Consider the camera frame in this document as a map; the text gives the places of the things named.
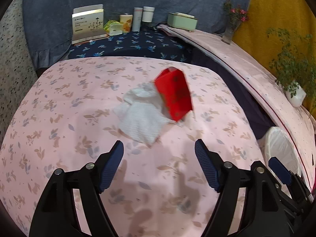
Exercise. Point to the white lined trash bin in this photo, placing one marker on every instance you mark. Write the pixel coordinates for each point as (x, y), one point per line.
(276, 143)

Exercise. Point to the blue velvet sofa cover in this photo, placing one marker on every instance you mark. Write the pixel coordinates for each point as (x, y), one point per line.
(48, 23)

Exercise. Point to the small green white packet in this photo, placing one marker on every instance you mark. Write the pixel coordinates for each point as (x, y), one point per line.
(113, 28)

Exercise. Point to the pink dotted bench cover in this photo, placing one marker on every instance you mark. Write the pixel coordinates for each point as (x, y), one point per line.
(298, 123)

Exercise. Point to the green leafy plant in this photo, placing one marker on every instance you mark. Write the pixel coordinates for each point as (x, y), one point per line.
(294, 64)

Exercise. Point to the white tissue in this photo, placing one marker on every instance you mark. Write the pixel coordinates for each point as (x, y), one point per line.
(143, 114)

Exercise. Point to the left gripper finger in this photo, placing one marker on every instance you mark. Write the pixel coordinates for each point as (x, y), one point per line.
(220, 175)
(103, 170)

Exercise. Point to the white cylindrical jar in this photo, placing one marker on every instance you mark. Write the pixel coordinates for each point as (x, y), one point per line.
(147, 14)

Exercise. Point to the mint green tissue box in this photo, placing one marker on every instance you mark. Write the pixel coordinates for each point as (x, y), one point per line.
(182, 21)

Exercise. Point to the yellow mustard cloth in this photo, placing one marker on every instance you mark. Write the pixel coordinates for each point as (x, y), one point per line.
(251, 36)

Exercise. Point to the white card box stand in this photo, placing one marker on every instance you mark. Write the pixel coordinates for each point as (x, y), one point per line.
(87, 23)

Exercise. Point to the navy floral cloth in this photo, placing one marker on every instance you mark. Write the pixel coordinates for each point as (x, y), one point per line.
(150, 43)

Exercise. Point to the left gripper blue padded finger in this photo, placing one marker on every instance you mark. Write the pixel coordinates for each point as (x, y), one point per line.
(280, 170)

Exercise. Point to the glass vase pink flowers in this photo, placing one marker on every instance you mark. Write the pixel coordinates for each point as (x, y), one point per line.
(236, 16)

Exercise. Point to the yellow flower printed box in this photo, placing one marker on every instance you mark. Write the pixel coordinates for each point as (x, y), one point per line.
(126, 21)

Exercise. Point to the pink floral tablecloth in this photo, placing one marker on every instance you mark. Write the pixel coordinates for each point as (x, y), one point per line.
(66, 120)

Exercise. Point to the white ceramic plant pot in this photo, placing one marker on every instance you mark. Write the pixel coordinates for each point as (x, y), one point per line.
(295, 95)

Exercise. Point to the tall white tube bottle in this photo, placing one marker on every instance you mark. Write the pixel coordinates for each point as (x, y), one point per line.
(137, 17)

